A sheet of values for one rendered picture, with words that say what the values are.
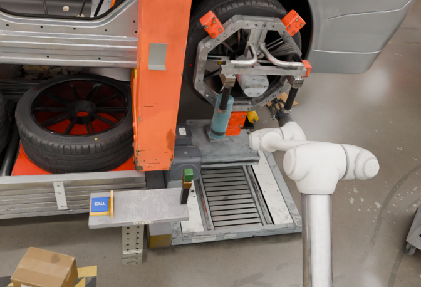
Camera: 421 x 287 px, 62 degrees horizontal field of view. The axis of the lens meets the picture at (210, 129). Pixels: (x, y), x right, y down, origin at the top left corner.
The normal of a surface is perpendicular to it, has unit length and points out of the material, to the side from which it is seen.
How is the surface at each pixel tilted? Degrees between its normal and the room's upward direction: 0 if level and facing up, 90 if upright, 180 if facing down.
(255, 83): 90
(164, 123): 90
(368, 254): 0
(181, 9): 90
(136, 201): 0
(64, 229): 0
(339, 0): 90
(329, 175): 50
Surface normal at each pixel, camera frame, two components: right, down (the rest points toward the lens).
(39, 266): 0.16, -0.74
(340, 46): 0.20, 0.67
